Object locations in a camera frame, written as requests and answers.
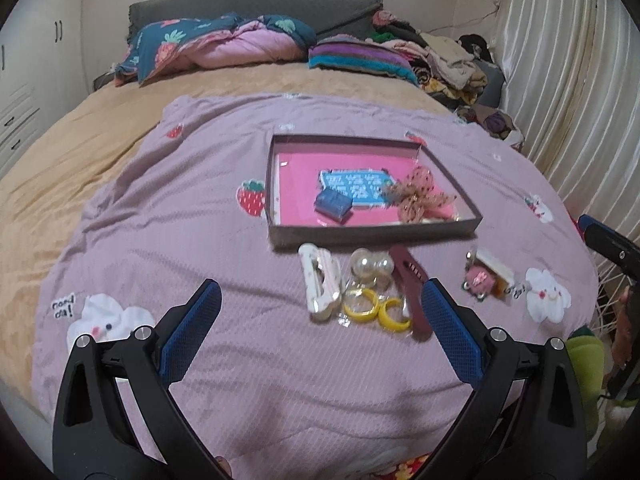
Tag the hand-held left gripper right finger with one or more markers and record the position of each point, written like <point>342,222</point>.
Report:
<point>450,330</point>

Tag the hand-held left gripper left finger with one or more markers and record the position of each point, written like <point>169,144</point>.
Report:
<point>192,325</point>

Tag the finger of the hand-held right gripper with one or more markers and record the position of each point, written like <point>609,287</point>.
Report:
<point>612,247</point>

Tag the maroon hair clip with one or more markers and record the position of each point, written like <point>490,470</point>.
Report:
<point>412,290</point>

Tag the yellow hoop earrings packet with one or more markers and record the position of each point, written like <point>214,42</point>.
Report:
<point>387,321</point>

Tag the white claw hair clip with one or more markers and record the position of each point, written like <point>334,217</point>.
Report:
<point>320,285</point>

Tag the pink-lined cardboard box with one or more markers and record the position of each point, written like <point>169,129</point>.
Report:
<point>300,195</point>

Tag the person's right hand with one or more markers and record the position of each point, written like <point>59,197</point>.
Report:
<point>627,327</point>

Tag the white net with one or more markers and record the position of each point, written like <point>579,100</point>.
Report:
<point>607,290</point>

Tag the pearl earrings packet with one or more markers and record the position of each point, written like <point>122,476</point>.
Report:
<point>367,262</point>

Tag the green plush toy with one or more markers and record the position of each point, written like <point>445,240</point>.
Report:
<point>587,360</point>

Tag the purple strawberry print blanket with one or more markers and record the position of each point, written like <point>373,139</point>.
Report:
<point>210,200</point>

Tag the brown pink mesh bow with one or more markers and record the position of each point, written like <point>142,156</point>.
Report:
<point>417,195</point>

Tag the red yellow floral cloth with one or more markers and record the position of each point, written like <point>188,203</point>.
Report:
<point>390,470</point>

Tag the white curtain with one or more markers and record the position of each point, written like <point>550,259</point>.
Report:
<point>565,85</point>

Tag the small blue box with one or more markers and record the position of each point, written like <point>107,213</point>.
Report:
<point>334,206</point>

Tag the blue printed card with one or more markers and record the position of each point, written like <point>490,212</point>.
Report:
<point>360,182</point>

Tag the pile of clothes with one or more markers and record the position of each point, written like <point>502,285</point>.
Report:
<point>450,60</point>

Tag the blue pink strawberry quilt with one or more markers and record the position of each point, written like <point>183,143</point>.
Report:
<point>225,45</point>

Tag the striped purple teal pillow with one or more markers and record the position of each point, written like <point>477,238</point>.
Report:
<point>360,55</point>

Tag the white wardrobe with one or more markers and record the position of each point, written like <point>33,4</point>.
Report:
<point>30,85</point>

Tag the grey headboard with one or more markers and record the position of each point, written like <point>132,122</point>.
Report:
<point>310,7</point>

